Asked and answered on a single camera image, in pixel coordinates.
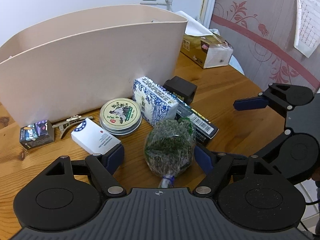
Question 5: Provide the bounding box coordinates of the long black barcode box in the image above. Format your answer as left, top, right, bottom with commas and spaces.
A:
176, 98, 219, 146

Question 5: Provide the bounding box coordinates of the round metal tin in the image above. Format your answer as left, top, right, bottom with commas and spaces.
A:
99, 98, 142, 135

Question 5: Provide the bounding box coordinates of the beige plastic storage bin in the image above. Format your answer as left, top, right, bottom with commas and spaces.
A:
1, 5, 187, 127

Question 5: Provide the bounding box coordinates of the small dark printed box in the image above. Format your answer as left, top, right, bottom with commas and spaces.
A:
20, 120, 54, 150

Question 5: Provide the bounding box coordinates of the small black cube box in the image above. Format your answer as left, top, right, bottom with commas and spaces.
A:
163, 76, 197, 105

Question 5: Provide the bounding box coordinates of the grey hair clip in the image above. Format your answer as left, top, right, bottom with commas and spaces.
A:
52, 115, 93, 139

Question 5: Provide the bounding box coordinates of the light blue blanket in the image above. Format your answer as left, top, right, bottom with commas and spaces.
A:
229, 55, 244, 75

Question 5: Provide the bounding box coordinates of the small white box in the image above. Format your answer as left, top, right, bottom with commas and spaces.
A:
71, 118, 121, 154

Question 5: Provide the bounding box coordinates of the bag of dried herbs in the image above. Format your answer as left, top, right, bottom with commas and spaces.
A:
144, 118, 196, 188

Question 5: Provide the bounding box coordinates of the blue white patterned box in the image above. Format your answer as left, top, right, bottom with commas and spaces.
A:
132, 76, 178, 126

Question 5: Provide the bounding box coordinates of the gold tissue box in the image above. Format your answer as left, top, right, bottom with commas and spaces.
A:
175, 10, 234, 69

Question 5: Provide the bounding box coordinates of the white wall calendar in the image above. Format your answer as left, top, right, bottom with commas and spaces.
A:
293, 0, 319, 58

